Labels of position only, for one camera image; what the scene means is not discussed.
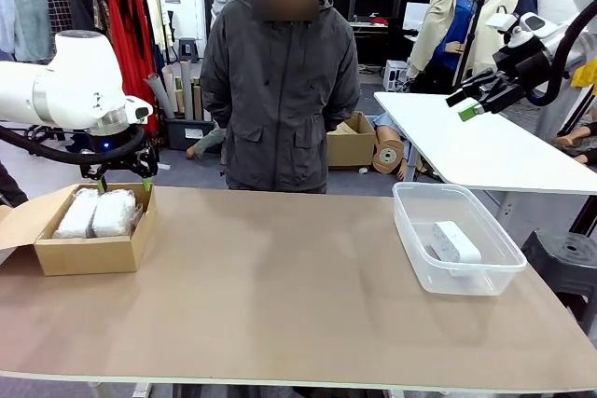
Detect black step stool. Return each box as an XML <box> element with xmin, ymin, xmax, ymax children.
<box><xmin>178</xmin><ymin>36</ymin><xmax>201</xmax><ymax>63</ymax></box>

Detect dark checkered garment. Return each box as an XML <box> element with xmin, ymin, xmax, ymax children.
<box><xmin>46</xmin><ymin>0</ymin><xmax>79</xmax><ymax>35</ymax></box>

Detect dark storage bin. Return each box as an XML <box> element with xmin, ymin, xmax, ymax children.
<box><xmin>165</xmin><ymin>116</ymin><xmax>216</xmax><ymax>152</ymax></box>

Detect right arm black hose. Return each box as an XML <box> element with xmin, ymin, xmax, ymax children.
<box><xmin>526</xmin><ymin>9</ymin><xmax>597</xmax><ymax>109</ymax></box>

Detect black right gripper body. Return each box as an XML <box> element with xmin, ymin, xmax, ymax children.
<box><xmin>493</xmin><ymin>46</ymin><xmax>560</xmax><ymax>102</ymax></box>

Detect brown paper roll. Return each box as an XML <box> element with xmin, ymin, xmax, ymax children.
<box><xmin>371</xmin><ymin>125</ymin><xmax>408</xmax><ymax>174</ymax></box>

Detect open brown cardboard box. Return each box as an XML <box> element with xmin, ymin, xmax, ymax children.
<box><xmin>0</xmin><ymin>182</ymin><xmax>159</xmax><ymax>277</ymax></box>

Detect black hanging garment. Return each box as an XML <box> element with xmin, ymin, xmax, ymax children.
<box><xmin>68</xmin><ymin>0</ymin><xmax>112</xmax><ymax>38</ymax></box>

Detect person in grey jacket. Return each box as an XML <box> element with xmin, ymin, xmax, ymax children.
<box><xmin>199</xmin><ymin>0</ymin><xmax>361</xmax><ymax>195</ymax></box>

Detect bubble clock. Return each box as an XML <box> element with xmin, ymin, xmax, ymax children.
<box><xmin>90</xmin><ymin>189</ymin><xmax>139</xmax><ymax>239</ymax></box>
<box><xmin>51</xmin><ymin>187</ymin><xmax>100</xmax><ymax>240</ymax></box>

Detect bystander dark sleeve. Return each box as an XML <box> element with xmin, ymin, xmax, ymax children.
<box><xmin>0</xmin><ymin>160</ymin><xmax>30</xmax><ymax>209</ymax></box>

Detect grey cardboard tube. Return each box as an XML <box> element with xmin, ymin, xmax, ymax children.
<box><xmin>180</xmin><ymin>60</ymin><xmax>195</xmax><ymax>120</ymax></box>
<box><xmin>144</xmin><ymin>71</ymin><xmax>175</xmax><ymax>119</ymax></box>

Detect unwrapped white clock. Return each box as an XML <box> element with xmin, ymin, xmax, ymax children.
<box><xmin>429</xmin><ymin>219</ymin><xmax>482</xmax><ymax>265</ymax></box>

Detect clear plastic container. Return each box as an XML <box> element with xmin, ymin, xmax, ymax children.
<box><xmin>392</xmin><ymin>181</ymin><xmax>528</xmax><ymax>296</ymax></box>

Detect red dress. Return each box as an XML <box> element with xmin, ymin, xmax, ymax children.
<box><xmin>103</xmin><ymin>0</ymin><xmax>159</xmax><ymax>134</ymax></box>

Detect white computer case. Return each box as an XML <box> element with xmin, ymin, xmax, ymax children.
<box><xmin>382</xmin><ymin>59</ymin><xmax>410</xmax><ymax>92</ymax></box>

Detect cream cardboard tube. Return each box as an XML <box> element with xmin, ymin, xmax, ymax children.
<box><xmin>161</xmin><ymin>64</ymin><xmax>183</xmax><ymax>117</ymax></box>

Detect cream hanging garment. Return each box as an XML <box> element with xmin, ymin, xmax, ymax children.
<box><xmin>143</xmin><ymin>0</ymin><xmax>168</xmax><ymax>50</ymax></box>

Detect yellow garment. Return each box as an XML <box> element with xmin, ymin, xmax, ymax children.
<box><xmin>571</xmin><ymin>64</ymin><xmax>597</xmax><ymax>89</ymax></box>

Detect black tripod pole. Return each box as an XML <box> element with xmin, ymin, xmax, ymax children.
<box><xmin>454</xmin><ymin>0</ymin><xmax>492</xmax><ymax>91</ymax></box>

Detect white table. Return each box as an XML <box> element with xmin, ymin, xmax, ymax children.
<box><xmin>374</xmin><ymin>91</ymin><xmax>597</xmax><ymax>197</ymax></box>

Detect lying mannequin legs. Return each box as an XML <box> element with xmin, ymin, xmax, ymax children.
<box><xmin>551</xmin><ymin>120</ymin><xmax>597</xmax><ymax>167</ymax></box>

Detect brown cardboard storage box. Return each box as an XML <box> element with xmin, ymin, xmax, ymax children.
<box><xmin>326</xmin><ymin>111</ymin><xmax>377</xmax><ymax>171</ymax></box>

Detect mannequin with beige coat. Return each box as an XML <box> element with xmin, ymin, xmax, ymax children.
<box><xmin>406</xmin><ymin>0</ymin><xmax>491</xmax><ymax>94</ymax></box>

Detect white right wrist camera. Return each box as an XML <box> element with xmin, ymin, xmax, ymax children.
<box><xmin>486</xmin><ymin>12</ymin><xmax>532</xmax><ymax>50</ymax></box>

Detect black plastic stool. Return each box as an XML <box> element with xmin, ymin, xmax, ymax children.
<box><xmin>520</xmin><ymin>228</ymin><xmax>597</xmax><ymax>323</ymax></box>

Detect black metal shelving unit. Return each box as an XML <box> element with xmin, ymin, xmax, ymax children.
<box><xmin>347</xmin><ymin>0</ymin><xmax>411</xmax><ymax>68</ymax></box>

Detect light blue fuzzy jacket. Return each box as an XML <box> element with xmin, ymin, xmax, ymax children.
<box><xmin>0</xmin><ymin>0</ymin><xmax>56</xmax><ymax>62</ymax></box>

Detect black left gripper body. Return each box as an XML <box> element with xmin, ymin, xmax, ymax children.
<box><xmin>90</xmin><ymin>130</ymin><xmax>141</xmax><ymax>167</ymax></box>

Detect mannequin with grey skirt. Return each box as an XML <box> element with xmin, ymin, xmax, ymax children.
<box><xmin>535</xmin><ymin>29</ymin><xmax>597</xmax><ymax>142</ymax></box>

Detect brown cardboard tube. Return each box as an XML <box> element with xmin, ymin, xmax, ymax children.
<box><xmin>192</xmin><ymin>80</ymin><xmax>204</xmax><ymax>121</ymax></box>

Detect white appliance box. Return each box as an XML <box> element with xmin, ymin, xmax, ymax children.
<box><xmin>403</xmin><ymin>1</ymin><xmax>433</xmax><ymax>31</ymax></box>

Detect grey sweater mannequin torso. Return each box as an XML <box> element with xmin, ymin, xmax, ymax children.
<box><xmin>185</xmin><ymin>130</ymin><xmax>229</xmax><ymax>160</ymax></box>

